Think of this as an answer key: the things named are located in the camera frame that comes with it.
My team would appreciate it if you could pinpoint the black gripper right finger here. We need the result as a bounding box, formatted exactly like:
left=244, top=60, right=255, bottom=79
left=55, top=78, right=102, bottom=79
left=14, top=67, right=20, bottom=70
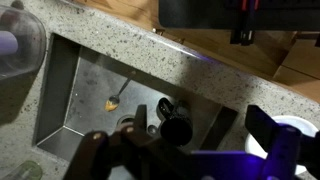
left=245, top=104, right=303, bottom=180

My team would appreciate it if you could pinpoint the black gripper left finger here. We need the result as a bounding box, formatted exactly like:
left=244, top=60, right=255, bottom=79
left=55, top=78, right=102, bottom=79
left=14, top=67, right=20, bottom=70
left=116, top=104, right=158, bottom=151

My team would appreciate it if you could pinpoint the small white ceramic bowl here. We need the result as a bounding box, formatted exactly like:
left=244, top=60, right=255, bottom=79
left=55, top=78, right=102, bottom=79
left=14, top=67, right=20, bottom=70
left=244, top=114, right=319, bottom=176

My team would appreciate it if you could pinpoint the metal spoon with orange residue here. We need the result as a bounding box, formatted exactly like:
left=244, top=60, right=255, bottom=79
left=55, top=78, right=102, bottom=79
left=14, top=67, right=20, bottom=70
left=104, top=71, right=136, bottom=113

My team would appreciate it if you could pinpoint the stainless steel sink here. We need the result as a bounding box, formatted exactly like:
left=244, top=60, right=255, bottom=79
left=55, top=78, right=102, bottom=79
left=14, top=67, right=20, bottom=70
left=32, top=32, right=239, bottom=164

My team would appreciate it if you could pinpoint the black robot stand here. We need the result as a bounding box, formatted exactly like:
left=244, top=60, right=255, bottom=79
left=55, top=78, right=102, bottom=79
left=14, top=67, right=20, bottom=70
left=158, top=0, right=320, bottom=31

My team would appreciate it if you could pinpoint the purple water filter pitcher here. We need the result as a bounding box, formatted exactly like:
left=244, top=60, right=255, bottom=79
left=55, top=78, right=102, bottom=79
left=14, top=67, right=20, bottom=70
left=0, top=4, right=48, bottom=81

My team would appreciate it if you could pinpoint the black clamp with red handle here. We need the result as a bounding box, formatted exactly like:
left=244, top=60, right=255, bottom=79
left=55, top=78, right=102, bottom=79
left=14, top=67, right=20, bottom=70
left=229, top=0, right=261, bottom=46

